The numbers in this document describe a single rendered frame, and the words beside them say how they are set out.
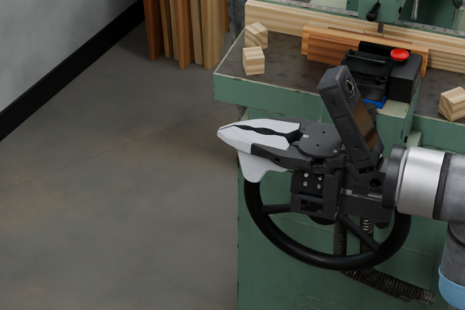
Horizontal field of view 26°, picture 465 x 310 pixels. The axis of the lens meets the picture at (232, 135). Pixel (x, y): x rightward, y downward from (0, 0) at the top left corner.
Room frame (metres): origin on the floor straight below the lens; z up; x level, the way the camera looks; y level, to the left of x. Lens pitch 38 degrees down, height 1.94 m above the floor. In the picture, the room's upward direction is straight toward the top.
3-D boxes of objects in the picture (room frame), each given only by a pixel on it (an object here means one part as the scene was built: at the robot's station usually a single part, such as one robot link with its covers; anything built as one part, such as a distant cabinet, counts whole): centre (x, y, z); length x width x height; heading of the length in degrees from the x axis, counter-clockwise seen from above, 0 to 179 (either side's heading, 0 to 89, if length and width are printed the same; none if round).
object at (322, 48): (1.54, -0.24, 0.93); 0.20 x 0.02 x 0.05; 70
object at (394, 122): (1.39, -0.24, 0.91); 0.15 x 0.14 x 0.09; 70
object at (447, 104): (1.40, -0.38, 0.92); 0.04 x 0.04 x 0.04; 30
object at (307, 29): (1.55, -0.24, 0.93); 0.23 x 0.02 x 0.06; 70
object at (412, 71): (1.39, -0.24, 0.99); 0.13 x 0.11 x 0.06; 70
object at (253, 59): (1.53, -0.04, 0.92); 0.04 x 0.03 x 0.04; 11
